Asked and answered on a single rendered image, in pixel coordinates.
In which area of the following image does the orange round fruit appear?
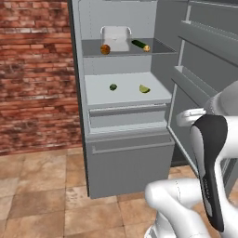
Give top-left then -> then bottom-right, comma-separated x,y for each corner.
99,44 -> 112,56

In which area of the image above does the grey glass fridge shelf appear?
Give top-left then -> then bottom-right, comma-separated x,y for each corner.
81,37 -> 179,59

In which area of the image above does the dark green cucumber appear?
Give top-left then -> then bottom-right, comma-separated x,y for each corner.
130,39 -> 147,49

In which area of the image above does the clear white tupperware container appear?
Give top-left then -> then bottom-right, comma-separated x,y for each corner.
99,25 -> 133,53

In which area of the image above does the grey freezer drawer handle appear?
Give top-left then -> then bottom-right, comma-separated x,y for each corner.
90,141 -> 175,155

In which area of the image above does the grey freezer drawer front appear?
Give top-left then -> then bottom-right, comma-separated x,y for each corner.
85,133 -> 176,200

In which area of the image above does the long grey door bin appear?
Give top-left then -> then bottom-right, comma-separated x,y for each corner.
178,20 -> 238,68

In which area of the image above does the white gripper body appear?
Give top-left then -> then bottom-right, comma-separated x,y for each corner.
176,108 -> 207,127

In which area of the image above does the grey fridge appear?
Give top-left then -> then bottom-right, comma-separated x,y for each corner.
67,0 -> 180,200

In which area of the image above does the white fridge shelf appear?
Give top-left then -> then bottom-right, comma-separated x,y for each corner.
84,71 -> 173,110

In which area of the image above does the yellow-green lime wedge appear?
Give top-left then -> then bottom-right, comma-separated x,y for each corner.
139,84 -> 152,94

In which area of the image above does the short grey door bin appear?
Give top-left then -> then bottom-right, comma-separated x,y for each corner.
170,65 -> 219,108

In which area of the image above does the grey fridge door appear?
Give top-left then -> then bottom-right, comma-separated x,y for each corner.
153,0 -> 238,199

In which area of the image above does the grey crisper drawer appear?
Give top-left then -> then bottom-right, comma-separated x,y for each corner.
87,103 -> 170,135

